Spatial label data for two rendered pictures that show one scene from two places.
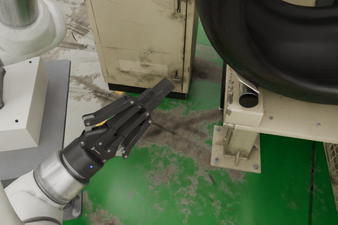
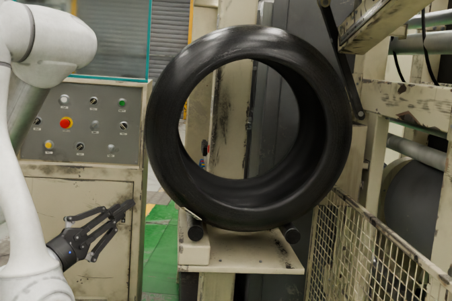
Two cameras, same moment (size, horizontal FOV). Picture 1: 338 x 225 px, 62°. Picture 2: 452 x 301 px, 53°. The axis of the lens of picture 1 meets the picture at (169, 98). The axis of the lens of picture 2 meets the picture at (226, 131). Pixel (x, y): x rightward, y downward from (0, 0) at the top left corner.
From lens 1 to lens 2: 0.78 m
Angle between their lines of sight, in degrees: 43
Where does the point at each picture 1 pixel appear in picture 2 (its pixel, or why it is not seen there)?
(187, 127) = not seen: outside the picture
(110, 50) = not seen: hidden behind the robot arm
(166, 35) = (107, 252)
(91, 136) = (70, 231)
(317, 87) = (241, 207)
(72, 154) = (54, 242)
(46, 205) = not seen: hidden behind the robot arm
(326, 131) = (266, 265)
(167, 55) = (108, 281)
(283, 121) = (231, 261)
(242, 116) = (193, 252)
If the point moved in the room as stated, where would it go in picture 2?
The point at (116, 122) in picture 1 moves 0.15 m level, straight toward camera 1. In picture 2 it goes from (91, 224) to (113, 247)
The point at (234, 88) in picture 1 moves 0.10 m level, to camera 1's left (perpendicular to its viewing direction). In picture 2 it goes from (183, 235) to (150, 236)
